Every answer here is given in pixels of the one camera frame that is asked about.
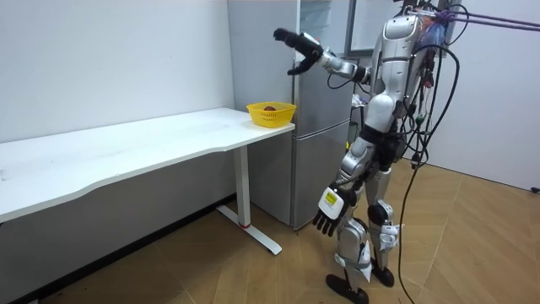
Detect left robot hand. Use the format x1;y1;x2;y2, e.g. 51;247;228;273
312;182;358;237

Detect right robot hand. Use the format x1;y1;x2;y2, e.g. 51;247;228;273
273;27;325;77

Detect grey fridge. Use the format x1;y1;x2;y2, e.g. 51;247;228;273
227;0;363;231

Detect robot legs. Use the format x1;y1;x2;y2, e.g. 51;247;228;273
325;166;402;304

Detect grey framed window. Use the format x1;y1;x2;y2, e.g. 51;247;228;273
344;0;408;58

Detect yellow plastic basket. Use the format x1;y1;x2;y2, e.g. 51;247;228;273
246;101;298;129

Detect robot body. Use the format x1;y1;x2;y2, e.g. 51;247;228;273
358;0;446;172

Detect white desk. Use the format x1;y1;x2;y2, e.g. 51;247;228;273
0;106;296;257

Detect black floor cable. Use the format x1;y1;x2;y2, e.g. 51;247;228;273
397;44;461;304

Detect cable bundle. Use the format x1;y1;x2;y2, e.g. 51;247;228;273
402;0;540;34

